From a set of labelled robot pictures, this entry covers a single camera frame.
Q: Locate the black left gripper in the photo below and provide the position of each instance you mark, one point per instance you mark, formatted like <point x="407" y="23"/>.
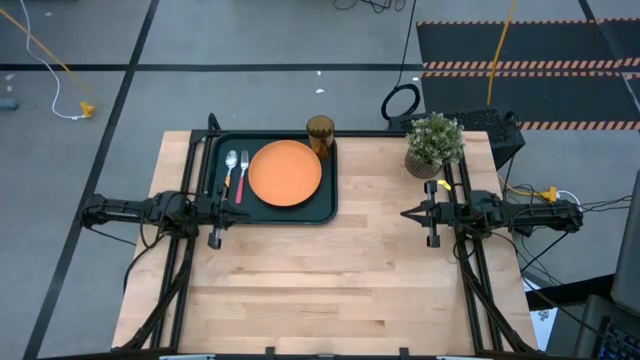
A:
<point x="215" y="215"/>

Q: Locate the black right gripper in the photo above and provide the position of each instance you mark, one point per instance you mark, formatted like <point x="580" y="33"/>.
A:
<point x="434" y="215"/>

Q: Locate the black orange-striped floor mat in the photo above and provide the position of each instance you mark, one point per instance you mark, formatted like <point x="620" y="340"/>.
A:
<point x="550" y="45"/>

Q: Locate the black aluminium table frame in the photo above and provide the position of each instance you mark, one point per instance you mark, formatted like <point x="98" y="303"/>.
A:
<point x="370" y="134"/>

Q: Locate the orange plate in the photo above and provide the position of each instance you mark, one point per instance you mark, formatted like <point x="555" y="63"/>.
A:
<point x="285" y="172"/>

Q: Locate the dark green tray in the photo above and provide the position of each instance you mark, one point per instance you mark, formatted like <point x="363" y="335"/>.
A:
<point x="280" y="214"/>

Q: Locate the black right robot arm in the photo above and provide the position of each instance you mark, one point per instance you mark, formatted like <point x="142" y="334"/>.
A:
<point x="540" y="215"/>

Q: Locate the potted plant in striped pot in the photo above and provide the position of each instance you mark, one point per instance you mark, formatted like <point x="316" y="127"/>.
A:
<point x="434" y="142"/>

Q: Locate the grey floor box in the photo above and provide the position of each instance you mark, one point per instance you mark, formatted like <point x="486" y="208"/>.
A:
<point x="7" y="103"/>

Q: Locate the black keyboard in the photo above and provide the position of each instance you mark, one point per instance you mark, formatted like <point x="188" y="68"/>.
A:
<point x="622" y="342"/>

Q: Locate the amber faceted plastic cup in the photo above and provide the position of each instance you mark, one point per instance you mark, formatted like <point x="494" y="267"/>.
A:
<point x="320" y="132"/>

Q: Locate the yellow power connector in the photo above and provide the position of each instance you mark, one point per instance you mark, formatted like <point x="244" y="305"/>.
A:
<point x="550" y="194"/>

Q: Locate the grey monitor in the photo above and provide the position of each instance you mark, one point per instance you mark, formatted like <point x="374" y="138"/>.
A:
<point x="627" y="250"/>

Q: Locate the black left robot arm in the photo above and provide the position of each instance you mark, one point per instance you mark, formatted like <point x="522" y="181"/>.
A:
<point x="125" y="210"/>

